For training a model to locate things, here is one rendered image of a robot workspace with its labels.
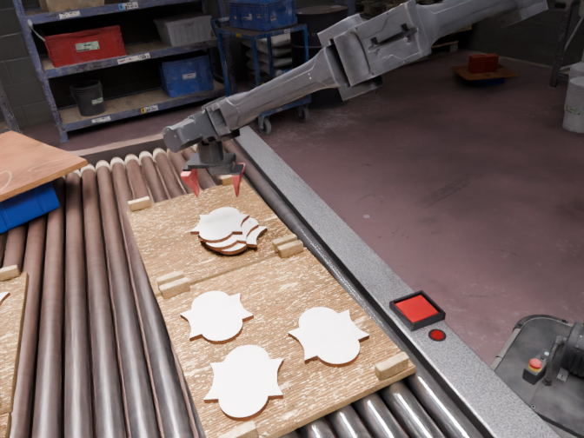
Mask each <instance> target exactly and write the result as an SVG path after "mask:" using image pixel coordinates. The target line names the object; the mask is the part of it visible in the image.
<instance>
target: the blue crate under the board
mask: <svg viewBox="0 0 584 438"><path fill-rule="evenodd" d="M52 181H54V180H52ZM52 181H49V182H47V183H44V184H42V185H39V186H37V187H35V188H33V189H29V190H27V191H25V192H23V193H21V194H18V195H16V196H13V197H11V198H8V199H6V200H4V201H1V202H0V234H2V233H4V232H6V231H8V230H10V229H14V228H15V227H17V226H19V225H21V224H23V223H26V222H28V221H30V220H32V219H35V218H37V217H39V216H41V215H43V214H46V213H48V212H50V211H51V210H53V209H57V208H59V207H60V203H59V201H58V199H57V196H56V192H55V190H54V188H53V185H52Z"/></svg>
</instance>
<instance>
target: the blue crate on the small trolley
mask: <svg viewBox="0 0 584 438"><path fill-rule="evenodd" d="M228 3H229V14H230V20H229V21H230V26H231V27H232V28H239V29H246V30H259V31H270V30H276V29H280V28H283V27H287V26H290V25H294V24H296V23H297V16H296V12H297V11H295V8H296V6H295V0H233V1H228Z"/></svg>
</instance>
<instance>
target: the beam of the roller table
mask: <svg viewBox="0 0 584 438"><path fill-rule="evenodd" d="M239 130H240V134H241V135H240V136H238V137H235V138H233V140H234V143H235V144H236V145H237V146H238V148H239V149H240V150H241V151H242V153H243V154H244V155H245V156H246V157H247V158H248V159H249V160H250V161H251V162H252V164H253V165H254V166H255V167H256V168H257V170H258V171H259V172H260V173H261V174H262V176H263V177H264V178H265V179H266V180H267V182H268V183H269V184H270V185H271V187H272V188H273V189H274V190H275V191H276V193H277V194H278V195H279V196H280V197H281V199H283V201H284V202H285V203H286V204H287V205H288V206H289V207H290V209H291V210H292V211H293V212H294V213H295V215H296V216H297V217H298V218H299V219H300V221H301V222H302V223H303V224H304V225H305V227H306V228H307V229H308V230H309V232H310V233H311V234H312V235H313V236H314V237H315V239H316V240H317V241H318V242H319V243H320V244H321V245H322V246H323V247H324V249H325V250H326V251H327V252H328V254H329V255H330V256H331V257H332V258H333V259H334V261H335V262H336V263H337V264H338V266H339V267H340V268H341V269H342V270H343V272H344V273H345V274H346V275H347V276H348V278H349V279H350V280H351V281H352V282H353V284H354V285H355V286H356V287H357V288H358V289H359V290H360V291H361V292H362V294H363V295H364V296H365V297H366V298H367V300H368V301H369V302H370V303H371V304H372V306H373V307H374V308H375V309H376V311H377V312H378V313H379V314H380V315H381V316H382V318H383V319H384V320H385V321H386V323H387V324H388V325H389V326H390V327H391V328H392V329H393V330H394V332H395V333H396V334H397V335H398V336H399V337H400V338H401V340H402V341H403V342H404V343H405V345H406V346H407V347H408V348H409V349H410V351H411V352H412V353H413V354H414V355H415V357H416V358H417V359H418V360H419V361H420V363H421V364H422V365H423V366H424V368H425V369H426V370H427V371H428V372H429V373H430V374H431V375H432V376H433V377H434V379H435V380H436V381H437V382H438V384H439V385H440V386H441V387H442V388H443V390H444V391H445V392H446V393H447V394H448V396H449V397H450V398H451V399H452V400H453V402H454V403H455V404H456V405H457V407H458V408H459V409H460V410H461V411H462V413H463V414H464V415H465V416H466V417H467V418H468V419H469V420H470V421H471V422H472V424H473V425H474V426H475V427H476V429H477V430H478V431H479V432H480V433H481V435H482V436H483V437H484V438H560V437H559V436H558V435H557V434H556V433H555V432H554V431H553V430H552V429H551V428H550V427H549V426H548V425H547V424H546V423H545V422H544V421H543V420H542V419H541V418H540V417H539V416H538V415H537V414H536V413H535V412H534V411H533V410H532V409H531V408H530V407H529V406H528V405H527V404H526V403H525V402H524V401H523V400H522V399H521V398H520V397H519V396H518V395H517V394H516V393H515V392H514V391H513V390H512V389H511V388H510V387H509V386H508V385H507V384H506V383H505V382H504V381H503V380H502V379H501V378H500V377H499V376H498V375H497V374H496V373H495V372H494V371H493V370H492V369H491V368H490V367H489V366H488V365H487V364H486V363H485V362H484V361H483V360H482V359H481V358H480V357H479V356H478V355H477V354H476V353H475V352H474V351H473V350H472V349H471V348H470V347H469V346H468V345H467V344H466V343H465V342H464V341H463V340H462V339H461V338H460V337H459V336H458V335H457V334H456V333H455V332H454V331H453V330H452V329H451V328H450V327H449V326H448V325H447V324H446V323H445V322H444V321H443V320H442V321H439V322H436V323H433V324H431V325H428V326H427V327H424V328H420V329H417V330H415V331H413V332H410V330H409V329H408V328H407V327H406V326H405V325H404V324H403V322H402V321H401V320H400V319H399V318H398V317H397V316H396V314H395V313H394V312H393V311H392V310H391V309H390V307H389V302H390V301H393V300H394V299H397V298H400V297H403V296H405V295H409V294H412V293H414V291H413V290H412V289H411V288H410V287H409V286H408V285H407V284H406V283H405V282H404V281H403V280H402V279H401V278H400V277H399V276H398V275H397V274H396V273H395V272H394V271H393V270H392V269H391V268H390V267H389V266H388V265H387V264H386V263H385V262H384V261H383V260H382V259H381V258H380V257H379V256H378V255H377V254H376V253H375V252H374V251H373V250H372V249H371V248H370V247H369V246H368V245H367V244H366V243H365V242H364V241H363V240H362V239H361V238H360V237H359V236H358V235H357V234H356V233H355V232H354V231H353V230H352V229H351V228H350V227H349V226H348V225H347V224H346V223H345V222H344V221H343V220H342V219H341V218H340V217H339V216H338V215H337V214H336V213H335V212H334V211H333V210H332V209H331V208H330V207H329V206H328V205H327V204H326V203H325V202H324V201H323V200H322V199H321V198H320V197H319V196H318V195H317V194H316V193H315V192H314V191H313V190H312V189H311V188H310V187H309V186H308V185H307V184H306V183H305V182H304V181H303V180H302V179H301V178H300V177H299V176H298V175H297V174H296V173H295V172H294V171H293V170H292V169H291V168H290V167H289V166H288V165H287V164H286V163H285V162H284V161H283V160H282V159H281V158H280V157H279V156H278V155H277V154H276V153H275V152H274V151H273V150H272V149H271V148H270V147H269V146H268V145H267V144H266V143H265V142H264V141H263V140H262V139H261V138H260V137H259V136H258V135H257V134H256V133H255V132H254V131H253V130H252V129H251V128H250V127H249V126H248V125H247V126H244V127H242V128H240V129H239ZM431 329H440V330H442V331H444V332H445V333H446V336H447V337H446V339H445V340H444V341H442V342H436V341H433V340H431V339H430V338H429V336H428V332H429V331H430V330H431Z"/></svg>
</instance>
